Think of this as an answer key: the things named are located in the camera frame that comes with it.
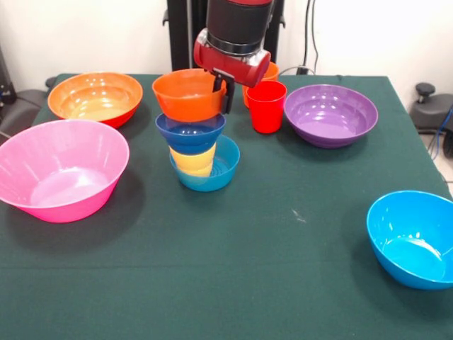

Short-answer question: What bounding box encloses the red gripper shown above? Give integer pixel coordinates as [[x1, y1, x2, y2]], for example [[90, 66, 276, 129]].
[[193, 28, 272, 115]]

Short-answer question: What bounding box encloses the small orange bowl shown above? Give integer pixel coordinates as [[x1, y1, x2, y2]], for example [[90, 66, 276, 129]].
[[151, 68, 228, 123]]

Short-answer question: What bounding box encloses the small dark blue bowl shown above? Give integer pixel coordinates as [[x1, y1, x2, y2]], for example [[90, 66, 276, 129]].
[[154, 113, 227, 156]]

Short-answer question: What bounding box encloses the yellow cup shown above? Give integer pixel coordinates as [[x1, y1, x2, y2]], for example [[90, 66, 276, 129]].
[[169, 144, 217, 178]]

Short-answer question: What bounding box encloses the small light blue bowl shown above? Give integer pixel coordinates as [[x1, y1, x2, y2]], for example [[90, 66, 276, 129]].
[[168, 136, 241, 193]]

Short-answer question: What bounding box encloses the purple bowl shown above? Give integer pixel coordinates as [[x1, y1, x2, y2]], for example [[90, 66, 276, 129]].
[[283, 84, 379, 149]]

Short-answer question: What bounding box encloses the red cup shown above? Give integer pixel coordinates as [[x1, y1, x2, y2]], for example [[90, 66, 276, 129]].
[[246, 80, 287, 135]]

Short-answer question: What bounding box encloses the orange cup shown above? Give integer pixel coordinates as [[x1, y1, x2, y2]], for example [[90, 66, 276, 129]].
[[242, 62, 280, 108]]

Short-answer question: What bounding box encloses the large orange bowl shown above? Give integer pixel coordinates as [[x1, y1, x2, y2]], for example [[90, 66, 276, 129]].
[[47, 72, 144, 129]]

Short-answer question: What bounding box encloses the dark green table cloth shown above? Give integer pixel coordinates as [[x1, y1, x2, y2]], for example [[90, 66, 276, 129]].
[[0, 73, 453, 340]]

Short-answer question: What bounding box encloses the large pink bowl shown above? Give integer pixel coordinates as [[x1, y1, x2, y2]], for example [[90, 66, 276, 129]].
[[0, 119, 130, 224]]

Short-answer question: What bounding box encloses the large light blue bowl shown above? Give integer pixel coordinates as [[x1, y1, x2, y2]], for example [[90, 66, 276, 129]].
[[366, 190, 453, 291]]

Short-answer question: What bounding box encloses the black hanging cable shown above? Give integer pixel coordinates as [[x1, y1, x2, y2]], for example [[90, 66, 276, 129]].
[[303, 0, 320, 76]]

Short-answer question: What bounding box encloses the blue cable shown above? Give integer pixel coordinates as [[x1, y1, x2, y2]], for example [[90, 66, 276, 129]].
[[428, 106, 453, 187]]

